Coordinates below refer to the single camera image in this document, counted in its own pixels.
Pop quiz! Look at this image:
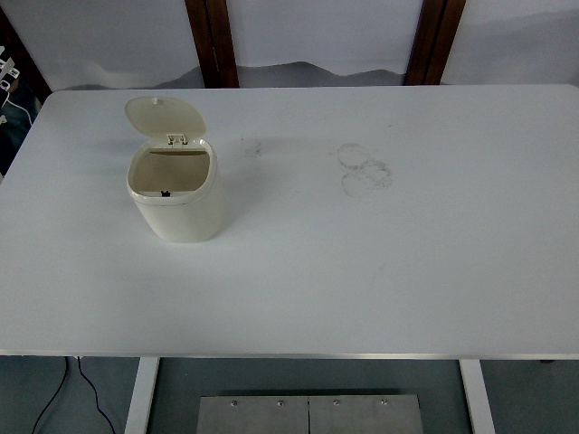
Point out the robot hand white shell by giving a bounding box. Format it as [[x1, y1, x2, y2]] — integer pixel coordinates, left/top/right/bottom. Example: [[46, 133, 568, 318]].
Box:
[[0, 44, 22, 94]]

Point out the cream plastic lidded trash bin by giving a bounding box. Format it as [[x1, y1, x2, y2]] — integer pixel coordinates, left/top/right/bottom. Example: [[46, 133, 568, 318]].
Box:
[[124, 95, 227, 244]]

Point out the mountain painted screen panel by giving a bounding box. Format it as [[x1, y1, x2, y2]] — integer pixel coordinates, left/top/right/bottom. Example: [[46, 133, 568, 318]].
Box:
[[441, 0, 579, 88], [2, 0, 207, 91], [224, 0, 424, 89]]

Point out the white table leg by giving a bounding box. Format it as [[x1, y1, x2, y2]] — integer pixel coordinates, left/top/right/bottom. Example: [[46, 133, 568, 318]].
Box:
[[123, 358, 162, 434], [458, 359, 498, 434]]

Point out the grey metal plate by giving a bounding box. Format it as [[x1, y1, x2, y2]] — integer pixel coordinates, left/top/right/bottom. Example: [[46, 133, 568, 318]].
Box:
[[308, 393, 424, 434], [196, 395, 311, 434]]

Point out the dark wooden screen post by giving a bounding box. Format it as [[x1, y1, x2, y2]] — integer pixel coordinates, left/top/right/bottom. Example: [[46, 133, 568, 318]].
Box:
[[403, 0, 468, 87], [184, 0, 240, 90]]

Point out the black cable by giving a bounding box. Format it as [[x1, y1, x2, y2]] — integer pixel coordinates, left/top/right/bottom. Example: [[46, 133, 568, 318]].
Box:
[[75, 355, 117, 434], [32, 355, 72, 434]]

